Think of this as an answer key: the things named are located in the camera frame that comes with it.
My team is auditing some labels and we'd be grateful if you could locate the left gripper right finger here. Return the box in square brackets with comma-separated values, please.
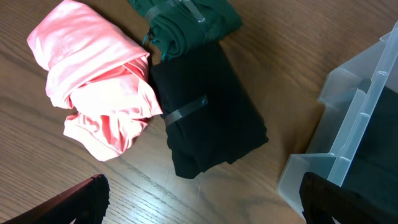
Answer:
[299, 172, 397, 224]

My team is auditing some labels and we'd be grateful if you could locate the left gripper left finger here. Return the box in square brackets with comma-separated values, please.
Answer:
[4, 174, 110, 224]

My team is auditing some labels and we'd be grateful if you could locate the pink folded garment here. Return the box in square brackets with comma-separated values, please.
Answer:
[27, 1, 162, 161]

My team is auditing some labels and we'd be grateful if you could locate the clear plastic storage bin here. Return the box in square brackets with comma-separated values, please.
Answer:
[278, 27, 397, 216]

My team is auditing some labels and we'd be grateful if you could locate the black garment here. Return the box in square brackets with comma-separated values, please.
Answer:
[150, 42, 269, 179]
[343, 87, 397, 216]

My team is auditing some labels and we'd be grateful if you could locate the dark green folded garment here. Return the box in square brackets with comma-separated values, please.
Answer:
[128, 0, 242, 61]

